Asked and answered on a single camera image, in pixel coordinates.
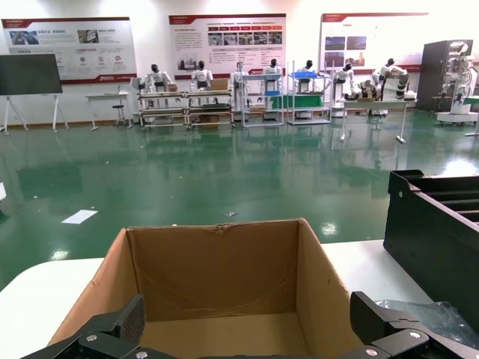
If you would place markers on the info poster with four photos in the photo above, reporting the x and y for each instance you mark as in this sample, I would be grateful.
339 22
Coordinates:
393 37

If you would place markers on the grey antistatic bag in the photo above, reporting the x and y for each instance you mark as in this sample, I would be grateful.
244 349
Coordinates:
449 318

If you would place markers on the white floor paper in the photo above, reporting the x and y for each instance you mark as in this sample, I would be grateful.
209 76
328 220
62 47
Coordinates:
79 217

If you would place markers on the small white table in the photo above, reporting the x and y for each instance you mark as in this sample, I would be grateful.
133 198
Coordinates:
106 96

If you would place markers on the metal tube workbench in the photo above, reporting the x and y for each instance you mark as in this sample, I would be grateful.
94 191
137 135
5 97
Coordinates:
209 108
161 111

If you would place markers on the white humanoid robot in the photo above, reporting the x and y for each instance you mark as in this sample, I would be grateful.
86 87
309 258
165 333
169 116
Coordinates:
236 80
308 66
202 76
272 69
159 78
342 76
396 80

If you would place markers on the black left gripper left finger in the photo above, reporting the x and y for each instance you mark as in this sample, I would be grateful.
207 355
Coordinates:
131 321

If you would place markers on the brown cardboard box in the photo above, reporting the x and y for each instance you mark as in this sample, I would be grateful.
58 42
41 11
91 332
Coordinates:
217 276

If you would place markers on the black slotted container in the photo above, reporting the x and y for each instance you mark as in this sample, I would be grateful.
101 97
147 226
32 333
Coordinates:
419 243

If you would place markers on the white shelf rack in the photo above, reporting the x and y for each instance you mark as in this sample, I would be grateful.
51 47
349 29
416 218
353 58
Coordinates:
308 109
262 75

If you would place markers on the blue plastic bin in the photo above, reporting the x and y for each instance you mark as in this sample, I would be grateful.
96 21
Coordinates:
305 75

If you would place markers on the small brown carton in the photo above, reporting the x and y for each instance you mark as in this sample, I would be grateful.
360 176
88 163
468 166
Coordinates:
220 84

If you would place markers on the info poster with photo row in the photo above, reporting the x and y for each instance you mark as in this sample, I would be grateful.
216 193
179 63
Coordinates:
191 37

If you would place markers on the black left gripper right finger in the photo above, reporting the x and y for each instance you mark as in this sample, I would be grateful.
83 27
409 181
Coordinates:
378 329

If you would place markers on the black stool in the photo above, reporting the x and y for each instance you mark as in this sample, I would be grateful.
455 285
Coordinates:
119 107

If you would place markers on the info poster with round icons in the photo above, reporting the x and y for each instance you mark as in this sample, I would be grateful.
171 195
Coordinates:
93 52

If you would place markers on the black cabinet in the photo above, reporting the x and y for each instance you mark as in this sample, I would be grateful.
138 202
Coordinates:
432 75

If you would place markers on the black screen on stand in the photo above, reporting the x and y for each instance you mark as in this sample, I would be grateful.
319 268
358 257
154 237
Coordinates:
30 75

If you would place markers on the white robot on mobile base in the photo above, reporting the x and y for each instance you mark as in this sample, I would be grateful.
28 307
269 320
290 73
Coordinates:
462 101

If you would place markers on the small floor scrap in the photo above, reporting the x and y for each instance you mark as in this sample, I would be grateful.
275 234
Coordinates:
231 214

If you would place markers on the long white table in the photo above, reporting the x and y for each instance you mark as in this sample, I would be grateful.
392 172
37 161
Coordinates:
374 102

